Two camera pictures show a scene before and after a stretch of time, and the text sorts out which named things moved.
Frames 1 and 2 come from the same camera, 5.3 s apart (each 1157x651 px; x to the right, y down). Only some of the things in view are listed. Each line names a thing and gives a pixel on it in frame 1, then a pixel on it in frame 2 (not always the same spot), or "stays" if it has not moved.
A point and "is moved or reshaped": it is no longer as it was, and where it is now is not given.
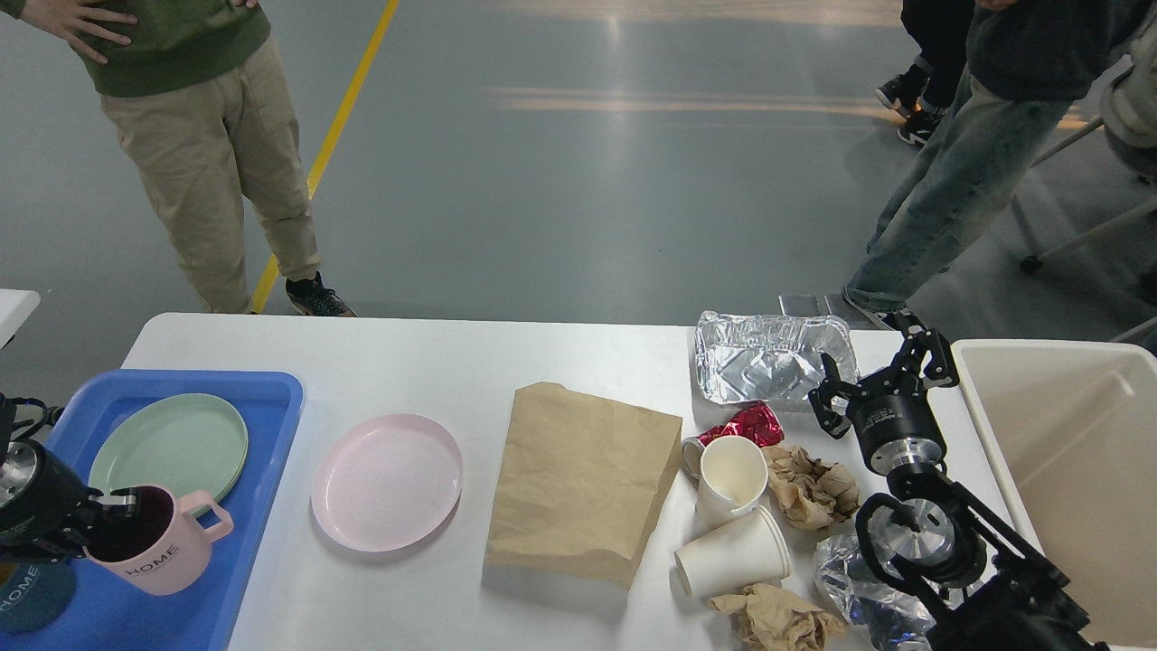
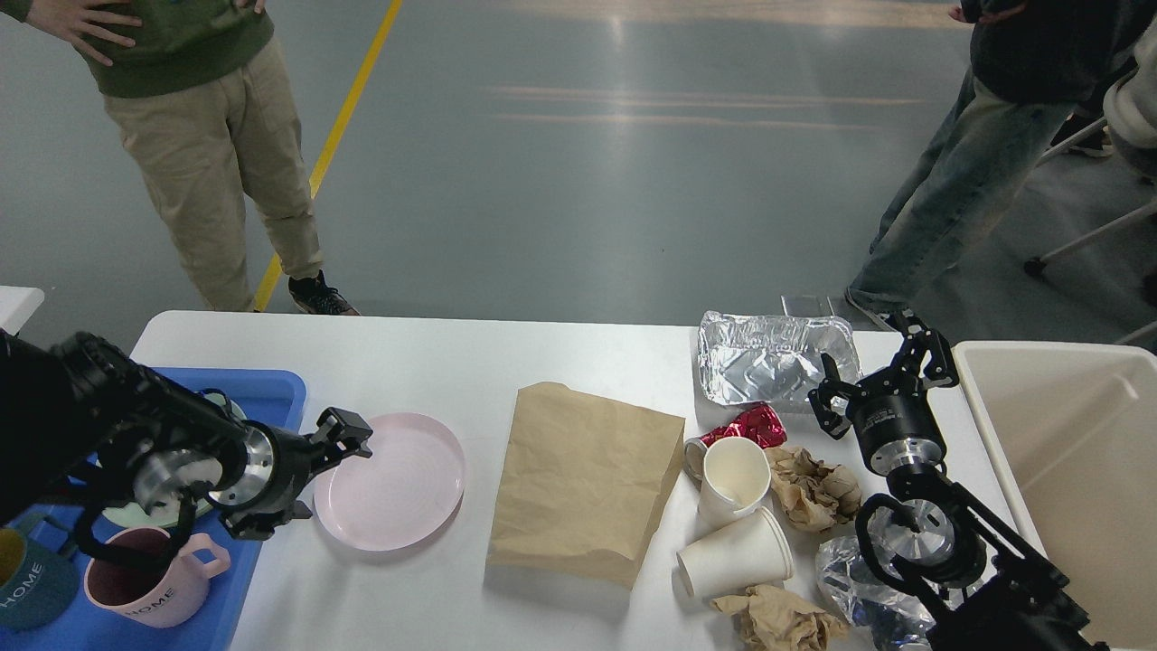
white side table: x=15 y=306 stays
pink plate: x=386 y=482 stays
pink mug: x=166 y=550 is moved or reshaped
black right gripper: x=894 y=429 stays
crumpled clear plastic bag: x=888 y=616 stays
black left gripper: x=43 y=504 → x=280 y=465
